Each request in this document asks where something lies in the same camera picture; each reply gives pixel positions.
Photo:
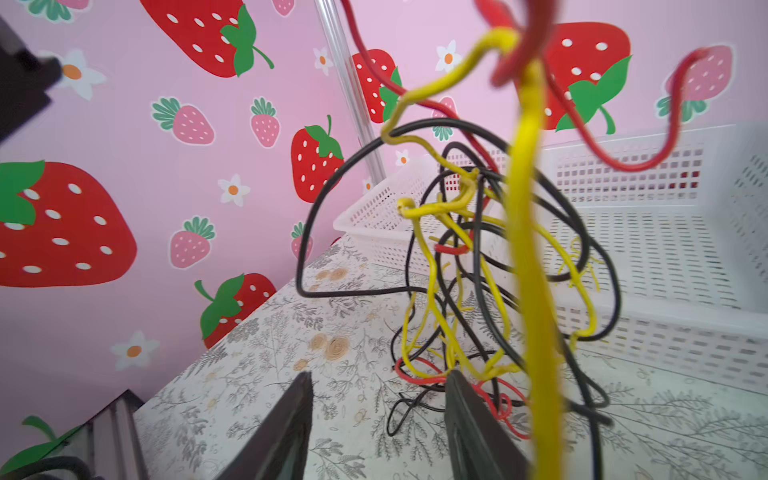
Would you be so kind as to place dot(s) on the left aluminium corner post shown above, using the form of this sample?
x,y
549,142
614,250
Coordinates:
x,y
331,21

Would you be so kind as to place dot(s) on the left white plastic basket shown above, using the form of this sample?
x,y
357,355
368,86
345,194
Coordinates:
x,y
688,241

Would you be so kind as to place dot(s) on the aluminium front rail frame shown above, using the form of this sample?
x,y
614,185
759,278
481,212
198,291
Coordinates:
x,y
104,447

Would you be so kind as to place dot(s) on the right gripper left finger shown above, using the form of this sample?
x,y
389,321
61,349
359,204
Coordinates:
x,y
279,447

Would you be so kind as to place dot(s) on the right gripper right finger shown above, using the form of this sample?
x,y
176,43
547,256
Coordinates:
x,y
479,447

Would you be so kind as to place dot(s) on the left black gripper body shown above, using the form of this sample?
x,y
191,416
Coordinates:
x,y
25,80

